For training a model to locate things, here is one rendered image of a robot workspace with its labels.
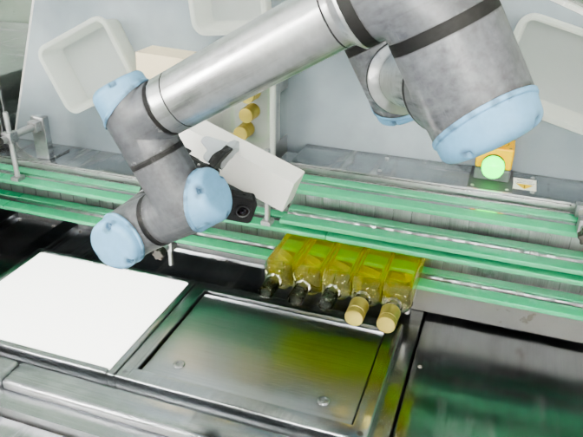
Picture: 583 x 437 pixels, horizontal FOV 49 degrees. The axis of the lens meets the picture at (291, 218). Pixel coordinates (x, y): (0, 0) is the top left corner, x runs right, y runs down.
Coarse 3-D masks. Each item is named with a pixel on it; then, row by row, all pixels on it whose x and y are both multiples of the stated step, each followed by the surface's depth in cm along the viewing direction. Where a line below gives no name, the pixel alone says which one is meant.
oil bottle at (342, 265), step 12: (336, 252) 127; (348, 252) 127; (360, 252) 127; (336, 264) 122; (348, 264) 122; (324, 276) 120; (336, 276) 119; (348, 276) 119; (324, 288) 120; (348, 288) 120
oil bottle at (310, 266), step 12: (312, 240) 132; (324, 240) 132; (312, 252) 127; (324, 252) 127; (300, 264) 123; (312, 264) 123; (324, 264) 124; (300, 276) 121; (312, 276) 120; (312, 288) 121
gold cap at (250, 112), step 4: (248, 104) 144; (252, 104) 143; (256, 104) 144; (244, 108) 141; (248, 108) 141; (252, 108) 142; (256, 108) 143; (240, 112) 141; (244, 112) 141; (248, 112) 141; (252, 112) 141; (256, 112) 142; (240, 116) 142; (244, 116) 141; (248, 116) 141; (252, 116) 141; (256, 116) 143; (244, 120) 142; (248, 120) 141; (252, 120) 143
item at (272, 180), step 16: (192, 128) 113; (208, 128) 115; (192, 144) 113; (240, 144) 114; (240, 160) 111; (256, 160) 111; (272, 160) 114; (224, 176) 114; (240, 176) 112; (256, 176) 111; (272, 176) 110; (288, 176) 111; (256, 192) 113; (272, 192) 112; (288, 192) 111
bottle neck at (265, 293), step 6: (270, 276) 121; (276, 276) 122; (264, 282) 120; (270, 282) 120; (276, 282) 120; (264, 288) 118; (270, 288) 118; (276, 288) 120; (264, 294) 120; (270, 294) 118
